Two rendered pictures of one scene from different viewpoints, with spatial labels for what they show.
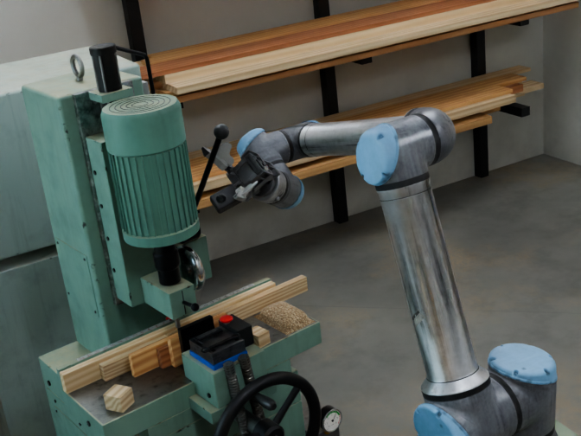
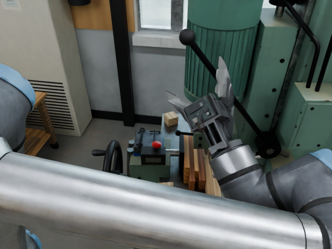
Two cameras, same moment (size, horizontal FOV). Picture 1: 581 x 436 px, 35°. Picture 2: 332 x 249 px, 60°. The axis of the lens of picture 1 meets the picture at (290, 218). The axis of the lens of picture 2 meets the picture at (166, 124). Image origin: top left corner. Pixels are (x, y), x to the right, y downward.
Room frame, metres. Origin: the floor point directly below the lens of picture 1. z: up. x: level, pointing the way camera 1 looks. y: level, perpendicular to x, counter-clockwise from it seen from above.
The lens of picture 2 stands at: (2.31, -0.36, 1.65)
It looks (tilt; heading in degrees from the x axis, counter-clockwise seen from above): 39 degrees down; 127
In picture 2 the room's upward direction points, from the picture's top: straight up
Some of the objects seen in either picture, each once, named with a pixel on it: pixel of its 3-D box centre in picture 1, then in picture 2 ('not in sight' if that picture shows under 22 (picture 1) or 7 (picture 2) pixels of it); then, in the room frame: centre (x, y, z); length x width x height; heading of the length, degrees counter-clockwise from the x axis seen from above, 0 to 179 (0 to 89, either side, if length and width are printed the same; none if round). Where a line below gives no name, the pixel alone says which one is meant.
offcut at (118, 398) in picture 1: (118, 398); (171, 118); (1.76, 0.42, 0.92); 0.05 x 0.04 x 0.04; 61
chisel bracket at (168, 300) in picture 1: (169, 296); (214, 136); (2.01, 0.31, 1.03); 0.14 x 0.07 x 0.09; 35
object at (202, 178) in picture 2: not in sight; (199, 159); (1.98, 0.28, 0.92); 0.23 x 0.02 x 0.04; 125
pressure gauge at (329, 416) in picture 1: (328, 420); not in sight; (1.97, -0.04, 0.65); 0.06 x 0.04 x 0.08; 125
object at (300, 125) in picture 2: not in sight; (309, 117); (2.26, 0.30, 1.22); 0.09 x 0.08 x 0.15; 35
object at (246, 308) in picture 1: (210, 324); (207, 178); (2.05, 0.23, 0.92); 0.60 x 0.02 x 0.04; 125
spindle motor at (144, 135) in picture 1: (151, 170); (219, 42); (2.00, 0.30, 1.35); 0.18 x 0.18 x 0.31
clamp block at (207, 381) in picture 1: (225, 368); (151, 159); (1.84, 0.19, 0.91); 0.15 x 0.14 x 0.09; 125
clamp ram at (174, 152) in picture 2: (204, 343); (173, 152); (1.90, 0.23, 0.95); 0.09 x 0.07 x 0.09; 125
